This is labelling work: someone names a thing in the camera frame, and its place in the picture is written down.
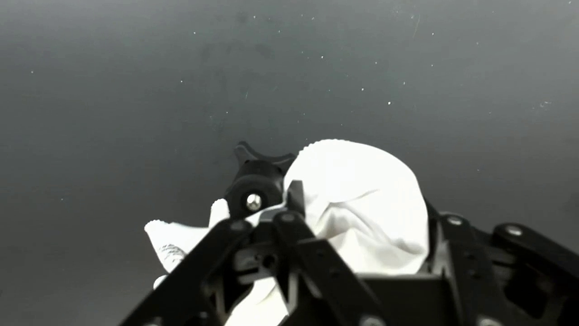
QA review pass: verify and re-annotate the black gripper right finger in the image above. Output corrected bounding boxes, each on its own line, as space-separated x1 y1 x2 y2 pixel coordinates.
425 204 579 326

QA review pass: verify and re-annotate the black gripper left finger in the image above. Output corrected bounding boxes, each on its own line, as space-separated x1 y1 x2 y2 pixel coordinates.
119 178 391 326

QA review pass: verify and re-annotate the white cloth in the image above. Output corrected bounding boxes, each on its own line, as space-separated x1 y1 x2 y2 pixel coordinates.
143 137 433 326

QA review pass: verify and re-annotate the black stand knob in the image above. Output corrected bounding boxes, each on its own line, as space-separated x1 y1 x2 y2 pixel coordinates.
224 139 299 220

